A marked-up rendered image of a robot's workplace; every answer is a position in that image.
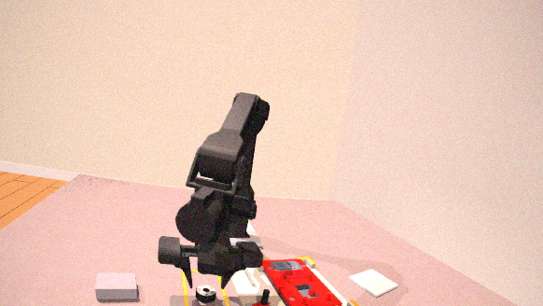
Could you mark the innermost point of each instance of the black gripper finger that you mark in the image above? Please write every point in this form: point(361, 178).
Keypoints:
point(187, 271)
point(224, 279)

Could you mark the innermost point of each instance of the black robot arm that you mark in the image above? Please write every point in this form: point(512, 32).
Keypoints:
point(225, 156)

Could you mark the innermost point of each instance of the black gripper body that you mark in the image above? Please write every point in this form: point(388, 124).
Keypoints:
point(172, 252)

